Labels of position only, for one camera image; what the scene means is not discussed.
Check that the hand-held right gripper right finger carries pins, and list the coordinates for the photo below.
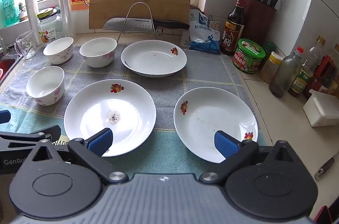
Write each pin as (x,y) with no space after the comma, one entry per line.
(225,144)

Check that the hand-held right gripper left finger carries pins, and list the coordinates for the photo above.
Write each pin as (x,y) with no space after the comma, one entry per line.
(102,140)

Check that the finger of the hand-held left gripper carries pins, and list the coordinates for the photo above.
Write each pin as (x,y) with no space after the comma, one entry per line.
(31,135)
(4,116)

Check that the white fruit-print plate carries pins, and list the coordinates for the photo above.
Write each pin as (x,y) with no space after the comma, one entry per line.
(153,57)
(209,118)
(87,110)

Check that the white pink-flower bowl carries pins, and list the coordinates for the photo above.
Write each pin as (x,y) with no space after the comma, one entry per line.
(43,86)
(96,53)
(58,50)

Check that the red basin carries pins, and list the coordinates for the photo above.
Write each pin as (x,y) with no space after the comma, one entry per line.
(5,67)

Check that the stainless steel sink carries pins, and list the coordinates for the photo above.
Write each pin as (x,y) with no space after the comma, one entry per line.
(12,53)

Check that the clear glass cup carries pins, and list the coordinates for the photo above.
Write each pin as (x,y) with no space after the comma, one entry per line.
(25,45)

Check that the grey green checked dish mat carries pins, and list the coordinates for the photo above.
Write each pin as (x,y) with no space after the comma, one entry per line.
(164,97)

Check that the yellow-cap spice jar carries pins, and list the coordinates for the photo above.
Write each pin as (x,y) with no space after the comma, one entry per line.
(270,67)

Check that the red-cap clear oil bottle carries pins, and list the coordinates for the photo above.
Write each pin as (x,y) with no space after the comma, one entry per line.
(284,75)

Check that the green-lid sauce jar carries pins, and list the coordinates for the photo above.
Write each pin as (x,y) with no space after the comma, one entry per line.
(247,56)

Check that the small green-label bottle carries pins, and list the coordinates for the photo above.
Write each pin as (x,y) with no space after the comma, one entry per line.
(299,81)

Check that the glass jar with lid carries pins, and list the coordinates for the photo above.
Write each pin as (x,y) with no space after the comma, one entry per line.
(49,28)

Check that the white plastic container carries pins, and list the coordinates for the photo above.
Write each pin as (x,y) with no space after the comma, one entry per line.
(321,110)

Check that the clear plastic wrap roll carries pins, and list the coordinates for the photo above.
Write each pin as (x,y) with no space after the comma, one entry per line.
(65,4)
(32,17)

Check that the green-cap spice jar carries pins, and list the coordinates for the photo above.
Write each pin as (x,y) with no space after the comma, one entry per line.
(269,50)

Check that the small windowsill figurine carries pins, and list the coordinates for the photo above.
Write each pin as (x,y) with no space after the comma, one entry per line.
(21,8)

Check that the blue white salt bag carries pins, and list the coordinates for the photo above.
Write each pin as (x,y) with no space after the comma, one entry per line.
(204,36)

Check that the green dish soap bottle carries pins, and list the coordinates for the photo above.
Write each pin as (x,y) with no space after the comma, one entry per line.
(9,4)

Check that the dark vinegar bottle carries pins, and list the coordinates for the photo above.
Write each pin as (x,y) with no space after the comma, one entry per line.
(234,30)

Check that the red phone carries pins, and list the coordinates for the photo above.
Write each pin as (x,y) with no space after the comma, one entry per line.
(321,216)

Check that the dark red knife block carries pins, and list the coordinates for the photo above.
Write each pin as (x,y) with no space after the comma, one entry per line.
(259,20)

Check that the clear bottle yellow cap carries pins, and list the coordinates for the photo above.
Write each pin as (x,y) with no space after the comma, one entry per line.
(316,50)

